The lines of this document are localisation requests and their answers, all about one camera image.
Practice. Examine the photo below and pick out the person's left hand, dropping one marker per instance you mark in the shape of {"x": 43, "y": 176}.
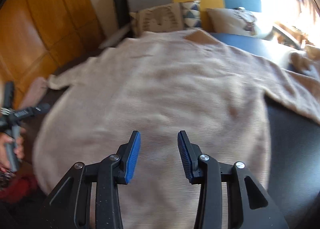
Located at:
{"x": 3, "y": 146}

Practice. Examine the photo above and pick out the red cloth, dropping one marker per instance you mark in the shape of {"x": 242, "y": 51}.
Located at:
{"x": 17, "y": 190}

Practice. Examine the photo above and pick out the pinkish beige knit sweater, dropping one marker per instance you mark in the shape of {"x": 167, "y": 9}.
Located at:
{"x": 150, "y": 89}

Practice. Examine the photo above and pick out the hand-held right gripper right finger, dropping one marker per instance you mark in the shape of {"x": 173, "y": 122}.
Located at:
{"x": 185, "y": 159}

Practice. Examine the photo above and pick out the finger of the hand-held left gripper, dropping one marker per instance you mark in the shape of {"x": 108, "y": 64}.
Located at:
{"x": 32, "y": 111}
{"x": 9, "y": 94}

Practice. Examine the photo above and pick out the wooden wardrobe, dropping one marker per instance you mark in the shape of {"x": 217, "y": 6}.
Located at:
{"x": 37, "y": 31}

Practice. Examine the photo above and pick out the deer print pillow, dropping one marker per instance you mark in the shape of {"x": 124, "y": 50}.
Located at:
{"x": 240, "y": 21}

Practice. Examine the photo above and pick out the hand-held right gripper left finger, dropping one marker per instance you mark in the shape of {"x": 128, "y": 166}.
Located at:
{"x": 132, "y": 159}

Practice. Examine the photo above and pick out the black rolled mat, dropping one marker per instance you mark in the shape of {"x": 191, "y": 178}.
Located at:
{"x": 121, "y": 1}

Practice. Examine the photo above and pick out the tiger print pillow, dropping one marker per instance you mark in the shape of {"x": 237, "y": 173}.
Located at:
{"x": 160, "y": 18}

